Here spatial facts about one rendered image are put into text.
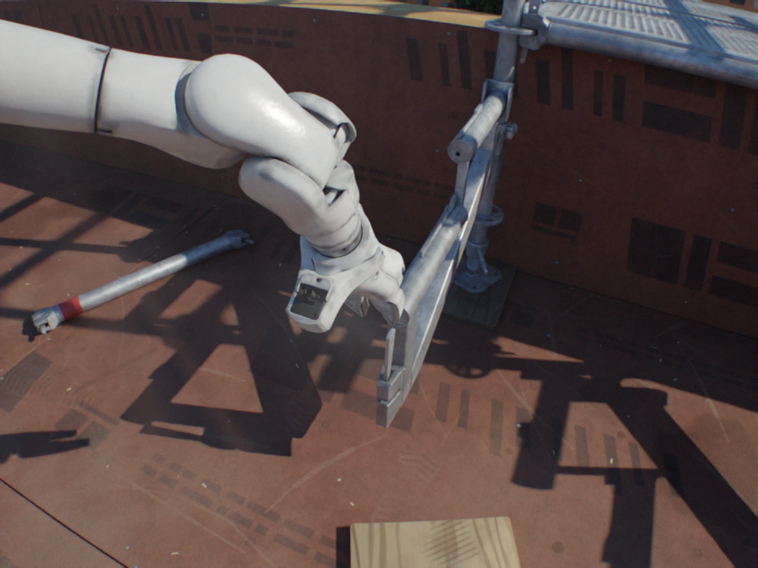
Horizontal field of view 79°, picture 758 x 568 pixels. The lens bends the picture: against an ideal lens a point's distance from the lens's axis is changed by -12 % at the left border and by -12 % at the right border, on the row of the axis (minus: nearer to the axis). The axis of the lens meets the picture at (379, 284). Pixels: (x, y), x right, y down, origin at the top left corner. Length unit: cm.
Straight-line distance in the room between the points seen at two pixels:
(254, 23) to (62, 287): 100
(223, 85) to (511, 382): 107
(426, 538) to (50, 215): 175
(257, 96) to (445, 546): 84
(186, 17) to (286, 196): 152
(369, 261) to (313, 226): 10
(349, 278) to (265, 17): 126
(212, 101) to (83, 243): 159
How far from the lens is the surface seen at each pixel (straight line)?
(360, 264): 52
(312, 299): 50
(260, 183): 38
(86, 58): 39
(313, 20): 159
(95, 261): 181
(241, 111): 37
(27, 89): 39
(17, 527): 122
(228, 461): 114
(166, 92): 38
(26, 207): 231
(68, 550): 115
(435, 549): 101
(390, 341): 83
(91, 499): 118
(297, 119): 39
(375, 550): 100
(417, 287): 85
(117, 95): 38
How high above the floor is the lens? 94
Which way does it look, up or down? 38 degrees down
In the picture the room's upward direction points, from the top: 3 degrees clockwise
